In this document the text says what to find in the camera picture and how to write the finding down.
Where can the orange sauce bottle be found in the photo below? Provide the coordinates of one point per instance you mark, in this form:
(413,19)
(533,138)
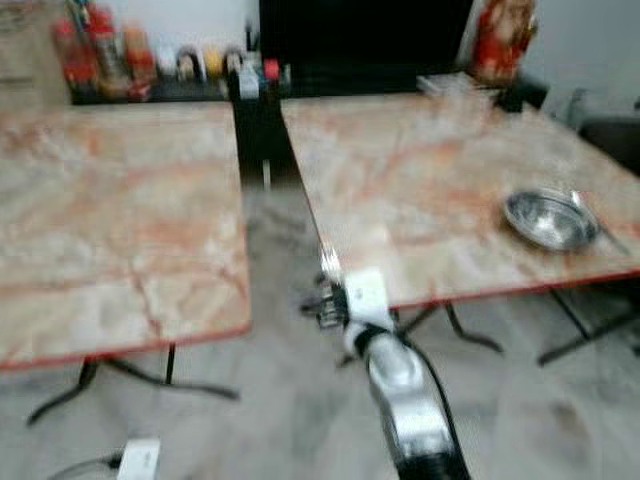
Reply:
(137,58)

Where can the yellow lidded jar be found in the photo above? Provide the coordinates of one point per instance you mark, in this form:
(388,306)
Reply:
(212,63)

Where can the stainless steel bowl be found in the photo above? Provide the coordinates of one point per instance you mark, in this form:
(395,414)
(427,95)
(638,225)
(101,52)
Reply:
(550,220)

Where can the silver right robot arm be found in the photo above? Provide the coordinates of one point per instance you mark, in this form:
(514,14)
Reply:
(405,395)

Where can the brown cardboard box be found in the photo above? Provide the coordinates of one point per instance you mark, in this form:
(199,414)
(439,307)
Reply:
(32,52)

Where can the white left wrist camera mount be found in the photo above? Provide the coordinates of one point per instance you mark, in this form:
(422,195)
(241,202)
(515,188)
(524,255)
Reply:
(139,460)

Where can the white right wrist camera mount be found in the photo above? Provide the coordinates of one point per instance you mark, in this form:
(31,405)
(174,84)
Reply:
(368,296)

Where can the red and gold figurine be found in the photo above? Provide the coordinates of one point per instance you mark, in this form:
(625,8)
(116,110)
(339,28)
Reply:
(504,42)

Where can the silver metal cutlery piece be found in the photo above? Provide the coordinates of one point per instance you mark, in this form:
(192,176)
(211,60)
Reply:
(330,264)

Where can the clear plastic container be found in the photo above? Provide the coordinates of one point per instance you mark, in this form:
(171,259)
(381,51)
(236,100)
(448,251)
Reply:
(458,85)

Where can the black flat screen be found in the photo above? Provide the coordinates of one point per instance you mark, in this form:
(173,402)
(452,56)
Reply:
(365,32)

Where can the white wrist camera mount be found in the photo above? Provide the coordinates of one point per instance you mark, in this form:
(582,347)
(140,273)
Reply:
(139,460)
(368,296)

